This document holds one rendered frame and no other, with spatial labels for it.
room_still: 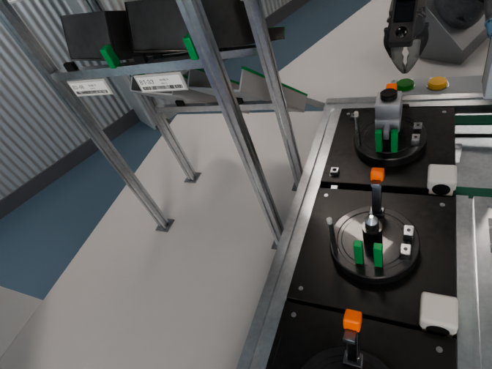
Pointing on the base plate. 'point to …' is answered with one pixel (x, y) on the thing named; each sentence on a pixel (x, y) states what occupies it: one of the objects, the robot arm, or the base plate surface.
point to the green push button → (405, 84)
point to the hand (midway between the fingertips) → (404, 69)
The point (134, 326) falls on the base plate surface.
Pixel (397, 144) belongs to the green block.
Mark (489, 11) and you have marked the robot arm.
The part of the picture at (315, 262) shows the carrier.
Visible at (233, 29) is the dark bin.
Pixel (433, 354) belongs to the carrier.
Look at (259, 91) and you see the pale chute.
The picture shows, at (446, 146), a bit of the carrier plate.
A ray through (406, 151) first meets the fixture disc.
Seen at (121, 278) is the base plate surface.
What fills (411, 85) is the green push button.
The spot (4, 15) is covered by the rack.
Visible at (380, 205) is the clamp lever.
